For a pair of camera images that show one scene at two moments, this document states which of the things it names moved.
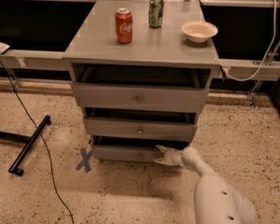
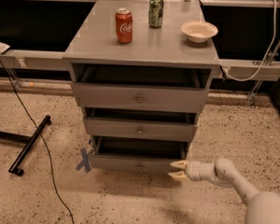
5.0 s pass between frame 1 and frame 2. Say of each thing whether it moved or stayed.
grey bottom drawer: moved
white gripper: moved
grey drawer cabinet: stayed
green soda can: stayed
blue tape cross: stayed
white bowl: stayed
